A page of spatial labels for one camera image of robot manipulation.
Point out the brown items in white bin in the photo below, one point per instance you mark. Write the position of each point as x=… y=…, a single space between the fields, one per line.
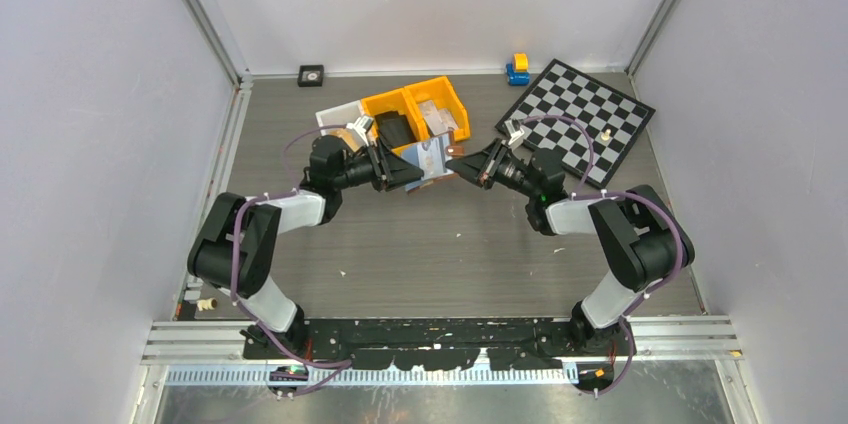
x=350 y=138

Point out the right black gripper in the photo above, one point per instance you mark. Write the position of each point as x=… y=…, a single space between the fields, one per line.
x=481 y=168

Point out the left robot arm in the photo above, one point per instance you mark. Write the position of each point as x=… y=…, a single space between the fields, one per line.
x=235 y=246

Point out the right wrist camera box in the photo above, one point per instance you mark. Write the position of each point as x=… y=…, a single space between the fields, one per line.
x=516 y=133

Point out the small black square box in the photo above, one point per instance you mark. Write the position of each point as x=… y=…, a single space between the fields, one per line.
x=310 y=75

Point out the blue and yellow toy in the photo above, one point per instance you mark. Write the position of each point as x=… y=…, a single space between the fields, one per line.
x=517 y=70

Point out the yellow bin with black item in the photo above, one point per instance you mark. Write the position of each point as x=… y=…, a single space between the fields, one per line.
x=395 y=100

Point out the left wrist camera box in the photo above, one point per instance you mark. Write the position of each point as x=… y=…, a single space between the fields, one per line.
x=360 y=130

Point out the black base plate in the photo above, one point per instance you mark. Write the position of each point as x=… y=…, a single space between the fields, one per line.
x=439 y=344

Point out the silver VIP card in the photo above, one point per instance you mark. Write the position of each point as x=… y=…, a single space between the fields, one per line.
x=432 y=157

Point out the brown leather card holder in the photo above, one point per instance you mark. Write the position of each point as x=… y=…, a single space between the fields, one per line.
x=455 y=150

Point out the black wallet in bin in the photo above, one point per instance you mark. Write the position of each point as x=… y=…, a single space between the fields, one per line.
x=394 y=129

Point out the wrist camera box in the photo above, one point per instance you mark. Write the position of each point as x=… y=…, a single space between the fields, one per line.
x=360 y=130
x=516 y=133

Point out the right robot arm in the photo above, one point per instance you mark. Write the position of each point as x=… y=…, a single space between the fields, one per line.
x=642 y=242

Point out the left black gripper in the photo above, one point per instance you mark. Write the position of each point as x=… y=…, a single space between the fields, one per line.
x=389 y=171

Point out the white plastic bin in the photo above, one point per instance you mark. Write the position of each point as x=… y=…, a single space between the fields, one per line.
x=338 y=116

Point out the small cream peg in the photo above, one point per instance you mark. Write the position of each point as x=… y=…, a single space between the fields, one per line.
x=204 y=305

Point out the black and white chessboard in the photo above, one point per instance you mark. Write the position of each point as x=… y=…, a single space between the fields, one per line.
x=578 y=108

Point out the cards in yellow bin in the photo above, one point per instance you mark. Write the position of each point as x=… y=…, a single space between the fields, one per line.
x=438 y=120

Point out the yellow bin with cards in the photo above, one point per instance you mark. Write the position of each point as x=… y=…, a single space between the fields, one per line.
x=442 y=92

